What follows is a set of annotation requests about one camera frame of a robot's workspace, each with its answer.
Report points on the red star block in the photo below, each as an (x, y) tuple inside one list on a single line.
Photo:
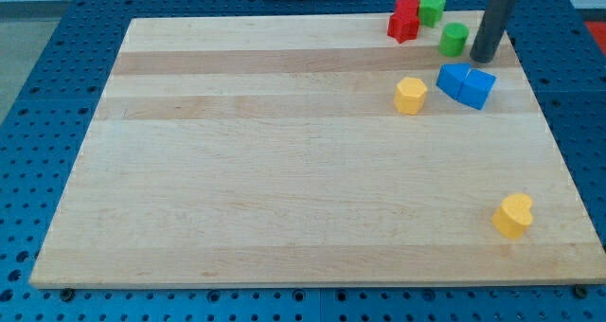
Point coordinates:
[(403, 26)]

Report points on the blue cube block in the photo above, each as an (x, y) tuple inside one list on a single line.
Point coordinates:
[(476, 88)]

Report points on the wooden board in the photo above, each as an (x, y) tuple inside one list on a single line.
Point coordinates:
[(266, 151)]

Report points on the yellow hexagon block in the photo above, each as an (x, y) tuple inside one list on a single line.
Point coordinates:
[(410, 95)]

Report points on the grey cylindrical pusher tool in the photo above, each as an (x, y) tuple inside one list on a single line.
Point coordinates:
[(491, 30)]

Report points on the green cylinder block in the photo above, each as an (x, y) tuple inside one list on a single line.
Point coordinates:
[(453, 39)]

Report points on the green star block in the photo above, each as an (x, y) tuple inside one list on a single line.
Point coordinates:
[(430, 11)]

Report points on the yellow heart block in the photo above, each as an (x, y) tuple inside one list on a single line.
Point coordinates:
[(513, 216)]

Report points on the blue triangular block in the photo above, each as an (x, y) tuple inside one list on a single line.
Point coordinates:
[(451, 76)]

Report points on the red cylinder block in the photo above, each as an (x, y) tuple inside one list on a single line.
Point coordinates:
[(406, 7)]

